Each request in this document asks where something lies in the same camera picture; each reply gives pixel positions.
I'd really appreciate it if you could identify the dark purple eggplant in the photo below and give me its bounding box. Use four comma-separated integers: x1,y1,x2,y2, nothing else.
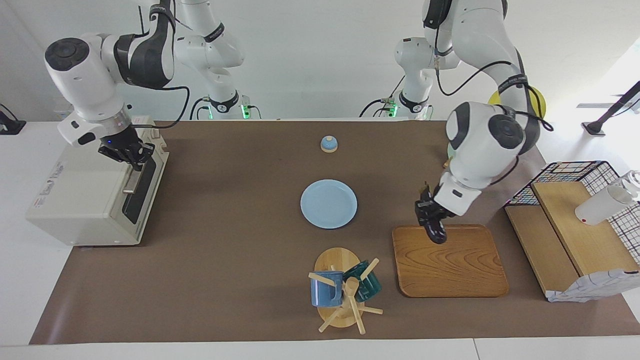
422,181,447,245

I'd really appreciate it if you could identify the blue mug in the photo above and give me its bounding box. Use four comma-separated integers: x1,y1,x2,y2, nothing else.
310,270,345,308

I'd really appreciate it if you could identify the brown table mat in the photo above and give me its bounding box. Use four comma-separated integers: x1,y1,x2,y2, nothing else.
29,120,640,346

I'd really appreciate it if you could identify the black wire basket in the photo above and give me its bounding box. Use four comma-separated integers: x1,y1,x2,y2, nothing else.
504,160,640,266

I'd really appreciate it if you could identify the black stand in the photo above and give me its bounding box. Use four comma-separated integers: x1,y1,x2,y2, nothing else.
581,80,640,137

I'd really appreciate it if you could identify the black base cable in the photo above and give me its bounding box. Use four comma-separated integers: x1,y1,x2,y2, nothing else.
189,96,211,121
359,75,407,119

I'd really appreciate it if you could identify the light blue plate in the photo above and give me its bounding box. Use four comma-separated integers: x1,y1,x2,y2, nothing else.
300,179,358,230

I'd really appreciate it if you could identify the small black device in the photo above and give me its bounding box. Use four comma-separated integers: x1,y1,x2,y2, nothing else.
0,103,27,136

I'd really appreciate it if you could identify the yellow plate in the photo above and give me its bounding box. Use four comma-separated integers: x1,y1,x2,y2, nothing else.
487,85,547,121

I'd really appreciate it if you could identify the dark green mug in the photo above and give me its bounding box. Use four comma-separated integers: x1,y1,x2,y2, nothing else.
343,260,383,302

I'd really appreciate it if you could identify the patterned white cloth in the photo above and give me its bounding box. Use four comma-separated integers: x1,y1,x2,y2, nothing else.
546,269,640,303

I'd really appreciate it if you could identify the wooden mug tree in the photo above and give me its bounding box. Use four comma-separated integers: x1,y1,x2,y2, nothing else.
308,247,384,335

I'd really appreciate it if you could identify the white cup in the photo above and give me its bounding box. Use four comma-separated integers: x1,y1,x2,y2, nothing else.
574,170,640,226

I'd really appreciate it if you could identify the wooden serving tray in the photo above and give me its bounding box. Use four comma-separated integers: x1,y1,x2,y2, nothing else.
391,224,510,299

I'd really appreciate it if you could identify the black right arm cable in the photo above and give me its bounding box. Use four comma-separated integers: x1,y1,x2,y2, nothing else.
137,85,191,130

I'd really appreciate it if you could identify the cream toaster oven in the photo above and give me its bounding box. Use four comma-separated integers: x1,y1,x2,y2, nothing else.
25,127,170,247

